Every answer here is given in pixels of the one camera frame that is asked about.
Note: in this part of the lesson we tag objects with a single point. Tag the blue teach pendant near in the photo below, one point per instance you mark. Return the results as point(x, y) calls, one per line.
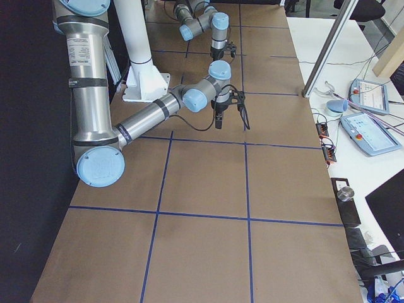
point(369, 135)

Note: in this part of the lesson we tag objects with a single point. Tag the aluminium frame post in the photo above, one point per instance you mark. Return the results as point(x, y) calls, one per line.
point(346, 11)

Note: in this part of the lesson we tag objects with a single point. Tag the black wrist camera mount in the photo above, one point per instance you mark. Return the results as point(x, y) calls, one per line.
point(239, 97)
point(231, 48)

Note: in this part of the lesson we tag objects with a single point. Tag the blue teach pendant far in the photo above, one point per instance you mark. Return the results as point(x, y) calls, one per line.
point(369, 95)

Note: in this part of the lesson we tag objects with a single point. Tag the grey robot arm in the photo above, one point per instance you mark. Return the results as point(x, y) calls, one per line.
point(98, 143)
point(197, 17)

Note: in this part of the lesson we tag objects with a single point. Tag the orange black connector strip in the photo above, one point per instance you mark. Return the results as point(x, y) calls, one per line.
point(327, 145)

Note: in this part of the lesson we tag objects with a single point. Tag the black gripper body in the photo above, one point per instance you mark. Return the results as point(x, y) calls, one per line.
point(220, 107)
point(217, 55)

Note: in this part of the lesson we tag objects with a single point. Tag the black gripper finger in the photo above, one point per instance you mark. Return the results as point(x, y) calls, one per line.
point(218, 120)

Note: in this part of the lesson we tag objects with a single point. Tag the blue teach pendant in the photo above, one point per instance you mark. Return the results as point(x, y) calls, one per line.
point(369, 135)
point(369, 95)

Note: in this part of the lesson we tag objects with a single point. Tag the black box with knob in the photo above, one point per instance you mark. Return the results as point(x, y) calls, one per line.
point(344, 196)

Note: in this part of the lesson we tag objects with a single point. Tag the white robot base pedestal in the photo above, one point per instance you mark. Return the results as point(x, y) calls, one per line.
point(145, 83)

